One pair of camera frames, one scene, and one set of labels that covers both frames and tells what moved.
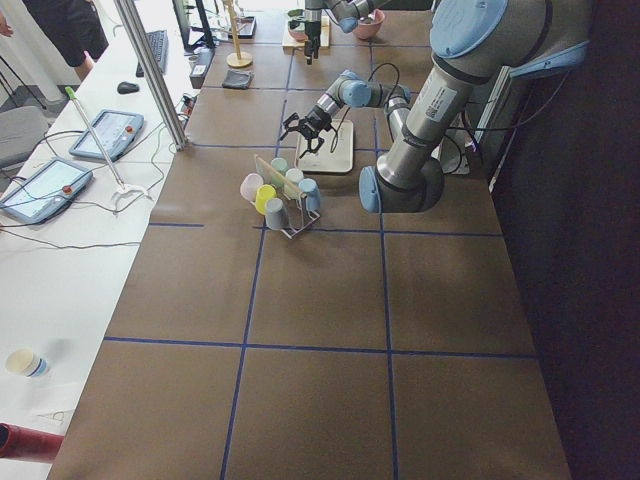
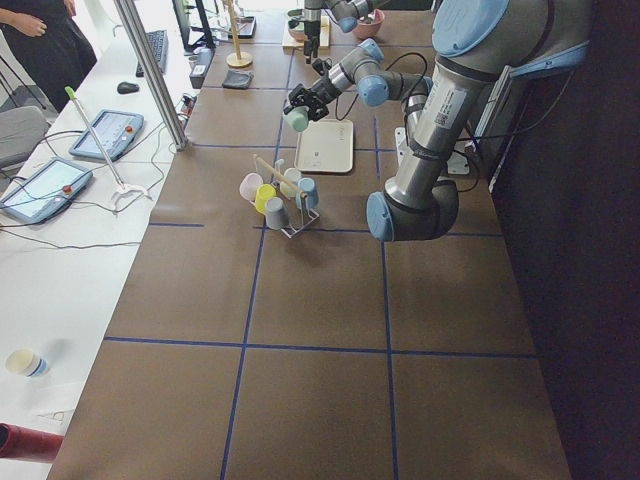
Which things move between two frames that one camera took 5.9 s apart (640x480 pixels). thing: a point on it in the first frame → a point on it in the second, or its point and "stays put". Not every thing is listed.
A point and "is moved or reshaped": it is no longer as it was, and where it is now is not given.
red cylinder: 18,442 stays put
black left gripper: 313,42 stays put
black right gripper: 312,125 → 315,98
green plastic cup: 280,164 is moved or reshaped
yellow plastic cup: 263,194 stays put
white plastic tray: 334,155 stays put
